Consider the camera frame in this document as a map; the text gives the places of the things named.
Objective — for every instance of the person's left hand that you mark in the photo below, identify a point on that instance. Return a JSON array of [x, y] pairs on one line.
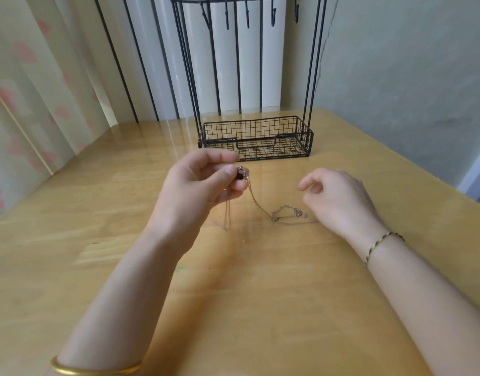
[[189, 198]]

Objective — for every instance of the person's right hand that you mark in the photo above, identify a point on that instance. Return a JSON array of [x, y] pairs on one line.
[[338, 201]]

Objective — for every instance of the person's right forearm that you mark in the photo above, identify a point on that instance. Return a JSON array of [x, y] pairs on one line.
[[432, 309]]

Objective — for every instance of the person's left forearm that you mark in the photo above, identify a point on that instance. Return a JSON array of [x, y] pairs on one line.
[[111, 309]]

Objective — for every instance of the white black-striped curtain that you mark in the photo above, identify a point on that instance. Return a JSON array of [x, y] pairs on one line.
[[166, 58]]

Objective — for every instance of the pink floral curtain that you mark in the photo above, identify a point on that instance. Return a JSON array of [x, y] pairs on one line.
[[33, 101]]

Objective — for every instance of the gold bangle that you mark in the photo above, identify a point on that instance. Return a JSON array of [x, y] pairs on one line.
[[95, 369]]

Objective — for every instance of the white door frame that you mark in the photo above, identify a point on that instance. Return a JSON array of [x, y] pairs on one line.
[[475, 172]]

